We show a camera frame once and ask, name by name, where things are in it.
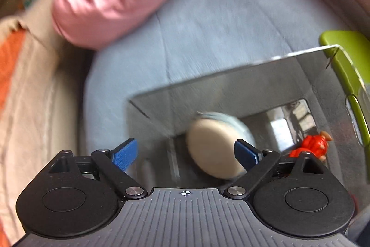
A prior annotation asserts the metal box with green lid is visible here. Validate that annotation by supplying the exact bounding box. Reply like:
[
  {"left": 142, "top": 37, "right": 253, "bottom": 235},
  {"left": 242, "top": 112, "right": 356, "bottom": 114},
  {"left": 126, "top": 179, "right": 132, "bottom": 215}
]
[{"left": 127, "top": 30, "right": 370, "bottom": 188}]

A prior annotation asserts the beige and orange blanket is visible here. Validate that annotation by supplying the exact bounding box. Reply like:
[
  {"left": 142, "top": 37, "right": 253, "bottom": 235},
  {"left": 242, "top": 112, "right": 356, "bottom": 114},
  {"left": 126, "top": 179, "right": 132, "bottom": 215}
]
[{"left": 0, "top": 15, "right": 87, "bottom": 247}]

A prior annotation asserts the red toy figurine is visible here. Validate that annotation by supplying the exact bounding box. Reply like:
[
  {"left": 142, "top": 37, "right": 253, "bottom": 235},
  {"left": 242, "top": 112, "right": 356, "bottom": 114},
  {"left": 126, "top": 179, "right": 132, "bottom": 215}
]
[{"left": 288, "top": 131, "right": 333, "bottom": 162}]

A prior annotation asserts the grey-blue cushion mat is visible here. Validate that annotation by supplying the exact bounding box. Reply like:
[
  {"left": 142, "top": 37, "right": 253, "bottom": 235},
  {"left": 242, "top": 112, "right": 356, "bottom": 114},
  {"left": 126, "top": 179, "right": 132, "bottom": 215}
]
[{"left": 82, "top": 0, "right": 363, "bottom": 190}]

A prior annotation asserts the round cream disc toy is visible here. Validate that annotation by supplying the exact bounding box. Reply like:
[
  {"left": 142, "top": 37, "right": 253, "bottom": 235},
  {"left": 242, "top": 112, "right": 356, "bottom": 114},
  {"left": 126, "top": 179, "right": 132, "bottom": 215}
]
[{"left": 186, "top": 111, "right": 257, "bottom": 180}]

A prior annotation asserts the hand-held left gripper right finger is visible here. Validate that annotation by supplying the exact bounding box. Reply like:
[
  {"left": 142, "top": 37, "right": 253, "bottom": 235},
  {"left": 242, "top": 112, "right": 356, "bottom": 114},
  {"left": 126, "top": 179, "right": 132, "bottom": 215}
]
[{"left": 225, "top": 139, "right": 328, "bottom": 200}]

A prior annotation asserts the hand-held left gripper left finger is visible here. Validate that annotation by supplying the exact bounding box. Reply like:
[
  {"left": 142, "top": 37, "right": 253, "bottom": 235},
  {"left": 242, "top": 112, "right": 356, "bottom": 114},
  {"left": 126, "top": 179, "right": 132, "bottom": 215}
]
[{"left": 48, "top": 138, "right": 148, "bottom": 200}]

